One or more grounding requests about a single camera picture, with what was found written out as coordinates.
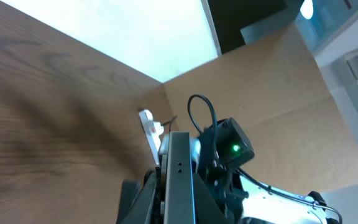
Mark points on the white USB charger adapter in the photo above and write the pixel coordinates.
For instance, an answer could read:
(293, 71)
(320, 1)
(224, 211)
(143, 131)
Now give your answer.
(157, 128)

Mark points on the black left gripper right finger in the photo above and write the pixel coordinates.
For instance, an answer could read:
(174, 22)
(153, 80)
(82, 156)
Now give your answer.
(207, 202)

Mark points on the white power strip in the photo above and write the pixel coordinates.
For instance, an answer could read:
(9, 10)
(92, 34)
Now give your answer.
(154, 141)

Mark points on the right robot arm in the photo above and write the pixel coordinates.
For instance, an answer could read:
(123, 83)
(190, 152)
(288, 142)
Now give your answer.
(236, 196)

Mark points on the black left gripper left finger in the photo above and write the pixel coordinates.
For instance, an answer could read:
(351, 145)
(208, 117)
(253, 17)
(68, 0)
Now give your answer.
(142, 204)

